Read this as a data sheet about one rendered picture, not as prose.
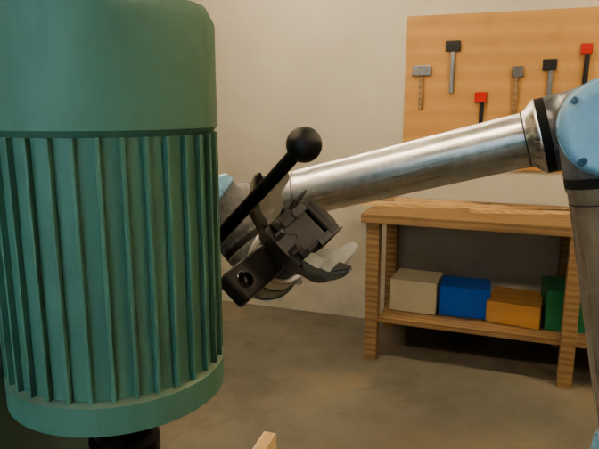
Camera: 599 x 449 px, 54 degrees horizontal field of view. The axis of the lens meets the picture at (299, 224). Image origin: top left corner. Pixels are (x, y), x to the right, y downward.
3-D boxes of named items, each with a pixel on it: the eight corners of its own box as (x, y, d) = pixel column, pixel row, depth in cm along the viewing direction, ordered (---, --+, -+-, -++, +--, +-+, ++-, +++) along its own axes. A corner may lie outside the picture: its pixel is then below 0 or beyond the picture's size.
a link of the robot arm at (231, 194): (206, 199, 106) (249, 253, 104) (170, 208, 95) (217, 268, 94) (241, 166, 102) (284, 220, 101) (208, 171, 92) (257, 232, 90)
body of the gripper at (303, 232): (305, 185, 76) (288, 213, 87) (257, 227, 73) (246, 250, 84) (346, 227, 75) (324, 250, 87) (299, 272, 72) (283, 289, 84)
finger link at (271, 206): (270, 141, 70) (290, 193, 77) (233, 171, 68) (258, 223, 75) (288, 150, 68) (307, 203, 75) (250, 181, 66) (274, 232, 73)
